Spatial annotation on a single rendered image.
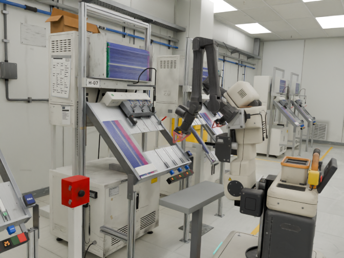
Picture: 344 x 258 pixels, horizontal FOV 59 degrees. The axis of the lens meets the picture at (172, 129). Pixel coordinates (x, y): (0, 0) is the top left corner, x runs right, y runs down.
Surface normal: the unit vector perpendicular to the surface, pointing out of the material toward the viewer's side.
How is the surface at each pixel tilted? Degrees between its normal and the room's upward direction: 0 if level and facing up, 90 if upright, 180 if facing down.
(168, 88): 90
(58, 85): 93
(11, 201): 47
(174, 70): 90
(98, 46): 90
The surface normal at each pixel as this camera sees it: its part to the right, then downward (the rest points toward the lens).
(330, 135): -0.55, 0.08
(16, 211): 0.63, -0.61
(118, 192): 0.83, 0.10
